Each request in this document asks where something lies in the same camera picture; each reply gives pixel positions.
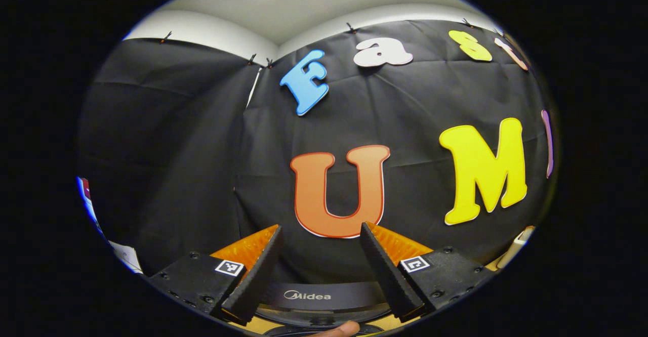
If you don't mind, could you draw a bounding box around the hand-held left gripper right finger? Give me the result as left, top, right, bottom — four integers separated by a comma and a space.
359, 222, 494, 322

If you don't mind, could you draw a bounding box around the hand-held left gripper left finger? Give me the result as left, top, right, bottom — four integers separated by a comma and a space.
148, 224, 283, 326

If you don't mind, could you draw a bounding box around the dark grey rice cooker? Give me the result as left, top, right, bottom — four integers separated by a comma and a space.
253, 281, 400, 336

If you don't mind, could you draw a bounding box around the white side desk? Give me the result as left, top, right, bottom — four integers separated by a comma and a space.
109, 241, 145, 274

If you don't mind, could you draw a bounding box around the white toaster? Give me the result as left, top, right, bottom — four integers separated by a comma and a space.
496, 226, 536, 269

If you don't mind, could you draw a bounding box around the computer monitor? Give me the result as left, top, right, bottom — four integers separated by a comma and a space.
76, 176, 104, 236

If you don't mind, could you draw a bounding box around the row of black cloth clips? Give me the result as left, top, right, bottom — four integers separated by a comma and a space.
161, 17, 504, 68

